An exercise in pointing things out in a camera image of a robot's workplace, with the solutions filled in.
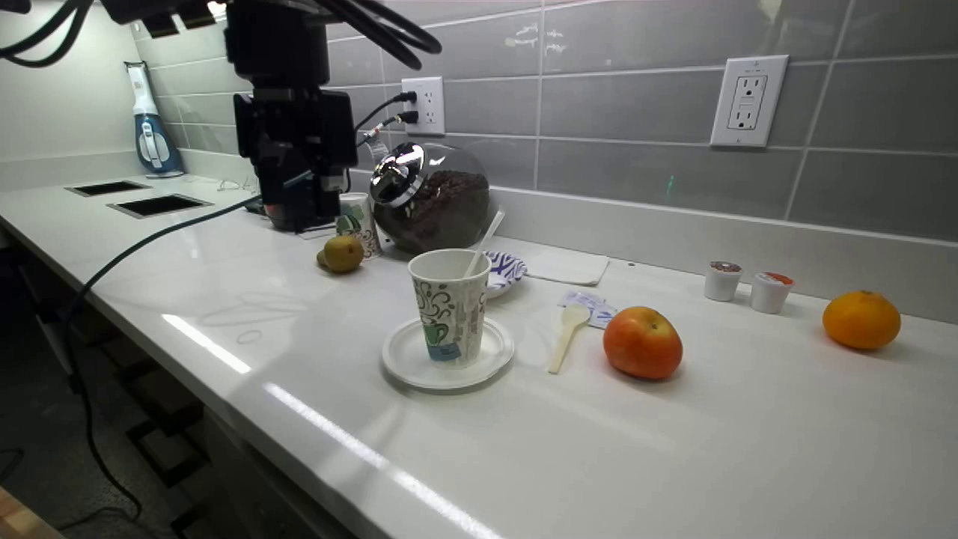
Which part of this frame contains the black rectangular counter inset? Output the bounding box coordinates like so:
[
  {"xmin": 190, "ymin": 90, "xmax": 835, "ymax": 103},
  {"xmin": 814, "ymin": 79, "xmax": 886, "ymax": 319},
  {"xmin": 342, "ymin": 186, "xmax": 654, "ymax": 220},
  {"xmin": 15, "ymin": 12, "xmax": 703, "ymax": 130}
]
[
  {"xmin": 110, "ymin": 192, "xmax": 206, "ymax": 220},
  {"xmin": 69, "ymin": 177, "xmax": 149, "ymax": 198}
]

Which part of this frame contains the empty white wall outlet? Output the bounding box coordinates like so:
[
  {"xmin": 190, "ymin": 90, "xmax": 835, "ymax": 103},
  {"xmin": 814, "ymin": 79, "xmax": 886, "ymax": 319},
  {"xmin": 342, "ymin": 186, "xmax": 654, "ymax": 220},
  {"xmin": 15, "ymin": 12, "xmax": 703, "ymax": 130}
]
[{"xmin": 708, "ymin": 50, "xmax": 792, "ymax": 151}]

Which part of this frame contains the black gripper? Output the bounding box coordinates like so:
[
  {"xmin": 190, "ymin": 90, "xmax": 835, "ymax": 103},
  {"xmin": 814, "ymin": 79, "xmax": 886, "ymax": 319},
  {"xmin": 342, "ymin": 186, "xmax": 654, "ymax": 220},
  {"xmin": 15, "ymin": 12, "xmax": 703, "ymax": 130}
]
[{"xmin": 223, "ymin": 0, "xmax": 359, "ymax": 232}]

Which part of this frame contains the white folded napkin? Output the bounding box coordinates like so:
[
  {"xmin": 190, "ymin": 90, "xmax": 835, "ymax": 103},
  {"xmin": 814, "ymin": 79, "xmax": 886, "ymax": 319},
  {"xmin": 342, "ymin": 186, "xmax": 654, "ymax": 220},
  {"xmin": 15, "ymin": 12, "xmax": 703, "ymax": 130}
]
[{"xmin": 519, "ymin": 241, "xmax": 615, "ymax": 289}]

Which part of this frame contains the glass jar of coffee beans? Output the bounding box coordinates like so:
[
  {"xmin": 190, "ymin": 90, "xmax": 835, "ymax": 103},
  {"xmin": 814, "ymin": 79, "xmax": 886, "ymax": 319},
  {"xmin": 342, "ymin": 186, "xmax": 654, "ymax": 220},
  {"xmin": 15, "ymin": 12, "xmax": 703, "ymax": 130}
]
[{"xmin": 369, "ymin": 139, "xmax": 498, "ymax": 261}]

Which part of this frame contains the blue white patterned packet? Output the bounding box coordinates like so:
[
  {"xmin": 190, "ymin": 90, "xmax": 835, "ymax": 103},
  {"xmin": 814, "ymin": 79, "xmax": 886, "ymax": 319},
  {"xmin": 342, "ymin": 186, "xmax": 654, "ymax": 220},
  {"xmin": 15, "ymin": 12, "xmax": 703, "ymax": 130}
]
[{"xmin": 557, "ymin": 286, "xmax": 619, "ymax": 332}]

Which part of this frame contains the red orange apple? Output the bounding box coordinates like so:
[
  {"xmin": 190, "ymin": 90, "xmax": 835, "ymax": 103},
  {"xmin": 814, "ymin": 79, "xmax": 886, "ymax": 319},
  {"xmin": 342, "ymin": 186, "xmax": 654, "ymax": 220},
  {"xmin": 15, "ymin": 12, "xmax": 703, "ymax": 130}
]
[{"xmin": 603, "ymin": 301, "xmax": 685, "ymax": 383}]

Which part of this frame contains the thin black power cord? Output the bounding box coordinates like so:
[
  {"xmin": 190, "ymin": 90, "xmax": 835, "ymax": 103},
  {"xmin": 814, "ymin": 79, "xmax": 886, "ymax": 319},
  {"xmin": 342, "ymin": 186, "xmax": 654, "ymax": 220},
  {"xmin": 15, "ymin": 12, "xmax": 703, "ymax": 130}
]
[{"xmin": 350, "ymin": 90, "xmax": 419, "ymax": 135}]

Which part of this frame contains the white coffee pod dark lid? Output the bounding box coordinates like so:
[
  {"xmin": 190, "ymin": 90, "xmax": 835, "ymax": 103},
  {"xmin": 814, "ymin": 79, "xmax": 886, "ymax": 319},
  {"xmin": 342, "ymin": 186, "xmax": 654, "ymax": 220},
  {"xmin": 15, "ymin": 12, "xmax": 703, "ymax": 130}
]
[{"xmin": 702, "ymin": 256, "xmax": 745, "ymax": 304}]

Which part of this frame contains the white wall outlet with plugs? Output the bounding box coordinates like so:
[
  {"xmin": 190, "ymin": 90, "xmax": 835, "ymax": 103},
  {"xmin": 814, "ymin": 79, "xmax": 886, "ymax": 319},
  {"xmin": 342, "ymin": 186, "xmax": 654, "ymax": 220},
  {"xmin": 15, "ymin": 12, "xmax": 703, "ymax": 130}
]
[{"xmin": 398, "ymin": 73, "xmax": 450, "ymax": 136}]

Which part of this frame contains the patterned paper cup upright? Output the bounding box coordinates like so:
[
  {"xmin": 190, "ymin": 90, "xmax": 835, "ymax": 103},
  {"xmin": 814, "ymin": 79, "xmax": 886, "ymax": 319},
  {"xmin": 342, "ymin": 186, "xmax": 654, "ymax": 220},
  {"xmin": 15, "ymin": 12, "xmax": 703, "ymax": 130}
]
[{"xmin": 404, "ymin": 246, "xmax": 495, "ymax": 364}]

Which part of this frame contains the wooden table top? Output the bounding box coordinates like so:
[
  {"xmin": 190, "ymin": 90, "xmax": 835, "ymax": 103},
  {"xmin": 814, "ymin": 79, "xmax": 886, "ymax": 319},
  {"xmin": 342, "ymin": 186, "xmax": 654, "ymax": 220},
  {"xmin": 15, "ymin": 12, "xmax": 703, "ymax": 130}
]
[{"xmin": 0, "ymin": 484, "xmax": 66, "ymax": 539}]

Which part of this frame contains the white coffee pod red lid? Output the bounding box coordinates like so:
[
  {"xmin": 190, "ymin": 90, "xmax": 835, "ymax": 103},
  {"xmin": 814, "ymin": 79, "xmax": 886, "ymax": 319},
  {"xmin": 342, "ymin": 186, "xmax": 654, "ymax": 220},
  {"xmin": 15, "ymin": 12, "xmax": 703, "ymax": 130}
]
[{"xmin": 750, "ymin": 265, "xmax": 801, "ymax": 316}]

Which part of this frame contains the plain white saucer plate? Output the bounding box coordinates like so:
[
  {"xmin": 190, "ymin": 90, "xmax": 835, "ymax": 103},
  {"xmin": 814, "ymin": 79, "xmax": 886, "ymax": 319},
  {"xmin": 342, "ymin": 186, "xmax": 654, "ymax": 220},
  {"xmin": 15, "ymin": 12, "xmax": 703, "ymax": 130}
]
[{"xmin": 378, "ymin": 315, "xmax": 519, "ymax": 394}]

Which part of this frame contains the long thick power cable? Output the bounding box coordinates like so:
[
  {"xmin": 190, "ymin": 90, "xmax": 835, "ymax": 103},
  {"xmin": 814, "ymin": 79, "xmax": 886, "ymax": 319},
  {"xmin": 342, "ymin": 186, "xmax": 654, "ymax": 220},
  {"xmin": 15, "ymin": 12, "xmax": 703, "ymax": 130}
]
[{"xmin": 57, "ymin": 192, "xmax": 263, "ymax": 520}]

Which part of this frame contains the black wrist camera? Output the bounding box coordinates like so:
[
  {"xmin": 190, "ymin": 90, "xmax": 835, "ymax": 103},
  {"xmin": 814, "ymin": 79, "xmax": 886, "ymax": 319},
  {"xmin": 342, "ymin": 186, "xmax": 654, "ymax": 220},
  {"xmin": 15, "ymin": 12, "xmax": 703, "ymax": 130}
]
[{"xmin": 128, "ymin": 0, "xmax": 218, "ymax": 39}]

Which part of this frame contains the orange fruit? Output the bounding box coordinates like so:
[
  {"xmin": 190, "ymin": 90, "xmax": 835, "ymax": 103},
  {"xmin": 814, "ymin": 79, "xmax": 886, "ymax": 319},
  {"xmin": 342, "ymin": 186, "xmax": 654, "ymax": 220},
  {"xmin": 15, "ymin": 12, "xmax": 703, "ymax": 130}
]
[{"xmin": 821, "ymin": 286, "xmax": 904, "ymax": 352}]

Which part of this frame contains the cream plastic spoon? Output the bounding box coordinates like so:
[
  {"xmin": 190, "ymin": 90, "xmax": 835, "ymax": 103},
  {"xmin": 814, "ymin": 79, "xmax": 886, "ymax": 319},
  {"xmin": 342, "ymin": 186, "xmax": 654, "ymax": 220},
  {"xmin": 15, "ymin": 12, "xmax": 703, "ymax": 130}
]
[{"xmin": 545, "ymin": 301, "xmax": 594, "ymax": 377}]

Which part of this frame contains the green pear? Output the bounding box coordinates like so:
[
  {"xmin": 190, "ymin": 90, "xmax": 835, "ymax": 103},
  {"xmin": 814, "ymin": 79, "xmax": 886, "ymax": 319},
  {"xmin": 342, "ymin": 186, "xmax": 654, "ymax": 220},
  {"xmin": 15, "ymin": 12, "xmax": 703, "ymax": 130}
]
[{"xmin": 314, "ymin": 232, "xmax": 369, "ymax": 277}]

